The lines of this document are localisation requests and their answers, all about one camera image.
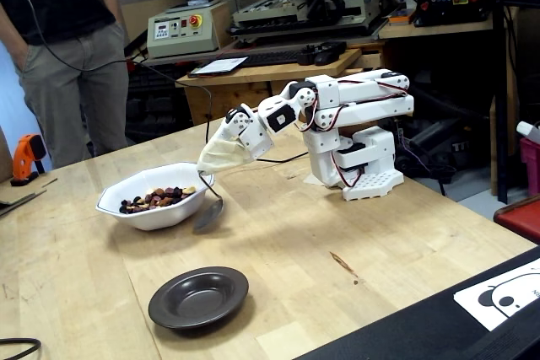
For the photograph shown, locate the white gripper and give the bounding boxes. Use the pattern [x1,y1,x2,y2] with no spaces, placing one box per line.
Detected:
[225,104,274,163]

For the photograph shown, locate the bent metal spoon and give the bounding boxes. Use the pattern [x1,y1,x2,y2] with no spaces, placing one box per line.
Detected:
[192,169,224,234]

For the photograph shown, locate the person's right forearm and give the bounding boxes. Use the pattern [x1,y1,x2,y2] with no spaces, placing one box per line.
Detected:
[0,0,31,68]

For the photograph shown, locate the white octagonal bowl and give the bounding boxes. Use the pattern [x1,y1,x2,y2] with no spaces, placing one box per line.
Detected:
[94,161,214,232]

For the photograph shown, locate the brown plate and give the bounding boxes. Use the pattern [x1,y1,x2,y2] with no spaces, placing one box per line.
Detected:
[148,266,250,330]

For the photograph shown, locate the beige masking tape wrap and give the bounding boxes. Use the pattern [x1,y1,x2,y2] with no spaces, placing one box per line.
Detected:
[196,121,254,175]

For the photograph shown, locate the white paper sheet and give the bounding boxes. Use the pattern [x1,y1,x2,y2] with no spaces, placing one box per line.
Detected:
[187,56,250,79]

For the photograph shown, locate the black keyboard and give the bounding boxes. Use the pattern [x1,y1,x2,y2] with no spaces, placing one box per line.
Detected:
[235,48,305,68]

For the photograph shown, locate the black desk device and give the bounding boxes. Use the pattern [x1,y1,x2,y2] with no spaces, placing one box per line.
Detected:
[296,40,348,67]

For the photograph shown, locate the beige control box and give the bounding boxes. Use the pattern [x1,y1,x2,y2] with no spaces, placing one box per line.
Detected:
[146,0,232,60]

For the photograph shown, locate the nuts and dried fruit pile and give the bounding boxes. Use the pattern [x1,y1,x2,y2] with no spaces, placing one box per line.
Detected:
[118,185,197,215]

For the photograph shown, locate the wooden workbench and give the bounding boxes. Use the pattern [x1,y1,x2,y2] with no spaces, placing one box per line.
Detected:
[378,16,495,40]

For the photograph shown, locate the orange hand tool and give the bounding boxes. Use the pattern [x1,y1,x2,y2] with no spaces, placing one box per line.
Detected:
[9,133,47,187]

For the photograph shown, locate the cardboard pieces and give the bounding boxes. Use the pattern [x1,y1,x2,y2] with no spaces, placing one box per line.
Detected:
[0,176,59,218]

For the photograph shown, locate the large black case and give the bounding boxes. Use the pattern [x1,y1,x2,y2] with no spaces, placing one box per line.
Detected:
[294,245,540,360]

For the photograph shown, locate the white panda sticker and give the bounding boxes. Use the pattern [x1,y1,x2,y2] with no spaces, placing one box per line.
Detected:
[453,269,540,332]

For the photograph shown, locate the white plastic object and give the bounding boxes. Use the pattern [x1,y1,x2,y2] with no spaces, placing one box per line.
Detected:
[516,120,540,145]

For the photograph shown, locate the pink bin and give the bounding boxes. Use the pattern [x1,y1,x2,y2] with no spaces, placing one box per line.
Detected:
[519,136,540,196]

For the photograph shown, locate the red chair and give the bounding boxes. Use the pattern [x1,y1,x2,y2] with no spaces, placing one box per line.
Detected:
[492,194,540,245]

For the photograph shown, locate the thin black cable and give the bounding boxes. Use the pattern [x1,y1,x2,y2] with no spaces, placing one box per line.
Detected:
[0,0,311,164]

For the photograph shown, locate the black metal frame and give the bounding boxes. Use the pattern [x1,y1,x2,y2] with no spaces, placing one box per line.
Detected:
[491,0,540,205]

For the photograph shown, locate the thick black cable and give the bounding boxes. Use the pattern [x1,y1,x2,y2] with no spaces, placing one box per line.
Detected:
[0,337,42,360]

